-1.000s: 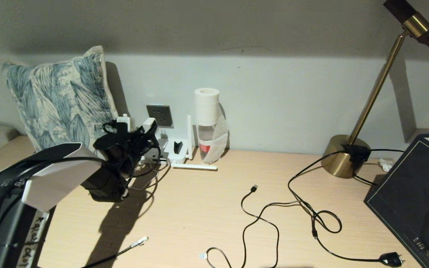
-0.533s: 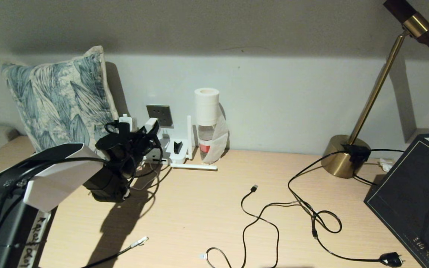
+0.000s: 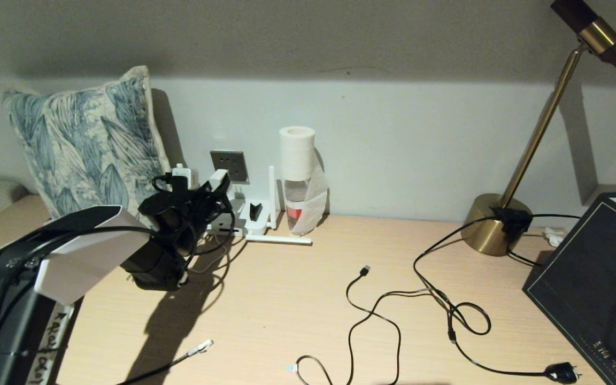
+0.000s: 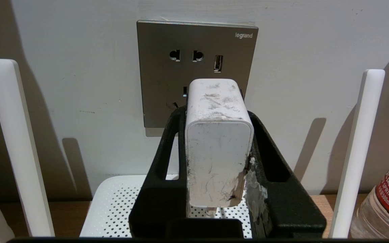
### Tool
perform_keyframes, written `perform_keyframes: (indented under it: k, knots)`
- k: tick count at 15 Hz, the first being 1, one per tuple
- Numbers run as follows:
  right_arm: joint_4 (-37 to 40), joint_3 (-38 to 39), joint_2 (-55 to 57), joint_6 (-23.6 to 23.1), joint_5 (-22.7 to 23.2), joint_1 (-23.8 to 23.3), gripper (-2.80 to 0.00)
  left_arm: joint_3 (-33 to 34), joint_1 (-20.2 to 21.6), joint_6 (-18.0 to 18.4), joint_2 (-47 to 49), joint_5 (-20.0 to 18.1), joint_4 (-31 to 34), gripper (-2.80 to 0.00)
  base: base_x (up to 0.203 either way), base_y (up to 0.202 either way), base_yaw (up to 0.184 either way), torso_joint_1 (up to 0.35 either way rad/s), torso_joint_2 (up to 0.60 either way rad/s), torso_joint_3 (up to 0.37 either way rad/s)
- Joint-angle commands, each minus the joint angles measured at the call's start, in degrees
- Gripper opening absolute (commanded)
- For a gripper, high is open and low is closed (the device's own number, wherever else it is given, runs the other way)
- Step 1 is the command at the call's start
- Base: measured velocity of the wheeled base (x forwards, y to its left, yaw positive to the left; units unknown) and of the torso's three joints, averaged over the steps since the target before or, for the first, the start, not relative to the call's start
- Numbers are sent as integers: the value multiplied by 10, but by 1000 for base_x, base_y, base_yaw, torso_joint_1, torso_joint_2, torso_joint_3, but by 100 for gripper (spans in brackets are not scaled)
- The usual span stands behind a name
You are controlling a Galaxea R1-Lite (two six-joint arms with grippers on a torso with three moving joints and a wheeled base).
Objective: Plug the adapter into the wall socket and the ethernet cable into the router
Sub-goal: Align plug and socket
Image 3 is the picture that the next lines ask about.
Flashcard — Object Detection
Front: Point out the black lamp power cord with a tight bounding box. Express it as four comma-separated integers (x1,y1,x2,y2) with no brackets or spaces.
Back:
414,214,580,384

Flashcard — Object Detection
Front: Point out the grey metal wall socket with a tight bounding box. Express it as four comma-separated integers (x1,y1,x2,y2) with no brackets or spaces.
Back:
211,151,249,184

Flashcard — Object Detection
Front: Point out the black USB cable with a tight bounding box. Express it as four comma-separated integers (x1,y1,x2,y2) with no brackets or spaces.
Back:
345,266,448,385

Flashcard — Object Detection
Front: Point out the brass desk lamp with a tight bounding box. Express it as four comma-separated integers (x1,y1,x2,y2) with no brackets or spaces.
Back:
460,0,616,257

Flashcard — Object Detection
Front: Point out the clear bottle red label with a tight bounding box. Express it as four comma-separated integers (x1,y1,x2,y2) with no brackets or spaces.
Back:
283,179,311,234

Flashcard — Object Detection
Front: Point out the black power adapter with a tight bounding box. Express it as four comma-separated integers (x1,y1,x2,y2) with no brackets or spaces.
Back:
490,207,532,236

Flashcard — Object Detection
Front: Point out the black ethernet cable clear plug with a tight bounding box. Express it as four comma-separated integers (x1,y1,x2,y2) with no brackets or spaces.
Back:
117,338,215,385

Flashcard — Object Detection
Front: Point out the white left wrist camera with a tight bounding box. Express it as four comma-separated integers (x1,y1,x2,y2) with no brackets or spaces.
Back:
171,165,195,192

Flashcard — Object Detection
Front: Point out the white power adapter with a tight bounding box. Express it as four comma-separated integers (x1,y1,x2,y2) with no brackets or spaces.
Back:
209,170,230,195

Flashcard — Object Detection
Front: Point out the black cable white connector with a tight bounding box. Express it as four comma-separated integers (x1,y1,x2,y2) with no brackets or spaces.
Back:
287,355,335,385

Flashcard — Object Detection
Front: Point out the white router with antennas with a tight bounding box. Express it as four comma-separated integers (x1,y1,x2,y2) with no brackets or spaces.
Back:
206,166,313,245

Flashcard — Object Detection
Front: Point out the black box gold trim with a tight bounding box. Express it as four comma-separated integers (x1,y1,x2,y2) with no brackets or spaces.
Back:
522,184,616,385

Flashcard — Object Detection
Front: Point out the black robot camera cable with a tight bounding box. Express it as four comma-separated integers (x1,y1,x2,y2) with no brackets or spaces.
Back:
150,174,235,256

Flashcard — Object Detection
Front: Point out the blue leaf print pillow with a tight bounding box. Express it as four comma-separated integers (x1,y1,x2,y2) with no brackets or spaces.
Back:
2,66,180,225

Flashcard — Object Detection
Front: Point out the white toilet paper roll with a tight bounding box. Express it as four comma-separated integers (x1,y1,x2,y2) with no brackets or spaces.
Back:
279,127,330,236

